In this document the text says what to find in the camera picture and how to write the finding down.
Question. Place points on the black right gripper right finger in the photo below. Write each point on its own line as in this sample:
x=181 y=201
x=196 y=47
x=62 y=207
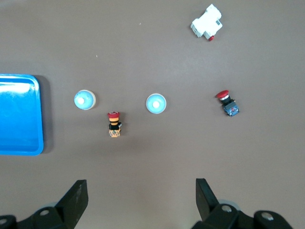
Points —
x=209 y=210

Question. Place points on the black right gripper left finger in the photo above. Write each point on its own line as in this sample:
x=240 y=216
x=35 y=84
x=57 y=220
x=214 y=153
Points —
x=69 y=210

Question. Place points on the white circuit breaker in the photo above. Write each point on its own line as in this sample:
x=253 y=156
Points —
x=206 y=23

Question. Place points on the orange emergency stop switch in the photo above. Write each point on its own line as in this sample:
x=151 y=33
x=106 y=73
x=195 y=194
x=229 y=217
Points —
x=114 y=124

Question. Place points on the red mushroom push button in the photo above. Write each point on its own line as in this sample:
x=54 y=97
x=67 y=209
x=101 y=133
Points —
x=228 y=105

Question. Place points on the blue plastic tray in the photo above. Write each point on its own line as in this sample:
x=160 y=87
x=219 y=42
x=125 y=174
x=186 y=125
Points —
x=19 y=114

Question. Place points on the blue service bell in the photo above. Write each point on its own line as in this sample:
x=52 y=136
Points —
x=84 y=100
x=156 y=104

